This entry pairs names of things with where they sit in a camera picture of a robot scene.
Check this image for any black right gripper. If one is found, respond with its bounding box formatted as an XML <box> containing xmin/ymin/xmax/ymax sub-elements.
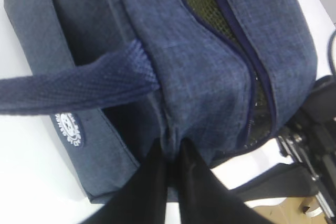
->
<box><xmin>233</xmin><ymin>76</ymin><xmax>335</xmax><ymax>223</ymax></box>

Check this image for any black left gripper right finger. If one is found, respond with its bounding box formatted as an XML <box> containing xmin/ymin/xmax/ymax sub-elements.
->
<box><xmin>177</xmin><ymin>140</ymin><xmax>265</xmax><ymax>223</ymax></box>

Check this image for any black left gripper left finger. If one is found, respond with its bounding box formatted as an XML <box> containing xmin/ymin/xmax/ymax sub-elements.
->
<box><xmin>84</xmin><ymin>140</ymin><xmax>167</xmax><ymax>223</ymax></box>

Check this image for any navy blue lunch bag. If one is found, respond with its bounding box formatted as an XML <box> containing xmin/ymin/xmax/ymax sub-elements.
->
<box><xmin>1</xmin><ymin>0</ymin><xmax>317</xmax><ymax>204</ymax></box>

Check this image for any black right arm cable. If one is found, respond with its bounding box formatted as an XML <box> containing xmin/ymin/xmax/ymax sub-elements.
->
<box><xmin>327</xmin><ymin>28</ymin><xmax>336</xmax><ymax>74</ymax></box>

